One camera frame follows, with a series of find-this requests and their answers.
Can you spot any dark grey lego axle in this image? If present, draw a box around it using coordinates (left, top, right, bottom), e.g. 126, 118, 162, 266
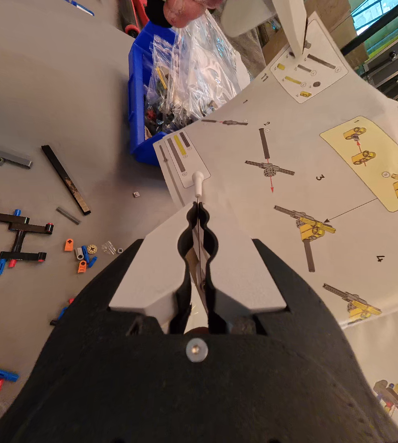
56, 206, 81, 226

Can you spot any dark metal cabinet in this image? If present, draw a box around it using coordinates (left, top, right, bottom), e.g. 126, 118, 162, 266
341, 21, 398, 102

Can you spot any long black lego beam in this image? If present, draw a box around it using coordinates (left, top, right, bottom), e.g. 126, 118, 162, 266
41, 144, 92, 216

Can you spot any blue flat object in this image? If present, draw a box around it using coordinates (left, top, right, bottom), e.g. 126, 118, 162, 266
63, 0, 96, 17

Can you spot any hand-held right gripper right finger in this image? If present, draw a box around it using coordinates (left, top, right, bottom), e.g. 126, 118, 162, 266
198, 202, 287, 334

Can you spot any clear bag of lego parts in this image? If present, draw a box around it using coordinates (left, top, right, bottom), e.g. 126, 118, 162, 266
144, 10, 252, 136

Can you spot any blue plastic bin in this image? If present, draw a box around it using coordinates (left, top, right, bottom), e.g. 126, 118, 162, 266
127, 22, 183, 167

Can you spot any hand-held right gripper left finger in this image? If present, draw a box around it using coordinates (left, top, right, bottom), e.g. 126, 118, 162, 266
108, 201, 199, 334

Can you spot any black lego chassis frame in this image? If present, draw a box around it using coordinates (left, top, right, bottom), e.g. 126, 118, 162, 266
0, 208, 55, 276

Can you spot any grey lego beam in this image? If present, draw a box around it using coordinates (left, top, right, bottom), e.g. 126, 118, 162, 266
0, 138, 33, 170

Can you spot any red and black tool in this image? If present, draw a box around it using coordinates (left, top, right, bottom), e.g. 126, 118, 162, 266
119, 0, 152, 38

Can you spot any lego instruction booklet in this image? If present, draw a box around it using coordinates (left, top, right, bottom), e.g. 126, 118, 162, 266
152, 10, 398, 443

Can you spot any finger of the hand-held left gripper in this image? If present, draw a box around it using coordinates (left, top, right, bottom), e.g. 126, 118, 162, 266
271, 0, 309, 57

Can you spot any black and blue lego piece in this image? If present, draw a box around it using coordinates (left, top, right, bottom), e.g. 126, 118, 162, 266
49, 306, 69, 326

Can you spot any person's left hand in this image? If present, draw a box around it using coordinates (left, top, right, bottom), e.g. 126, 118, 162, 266
162, 0, 224, 29

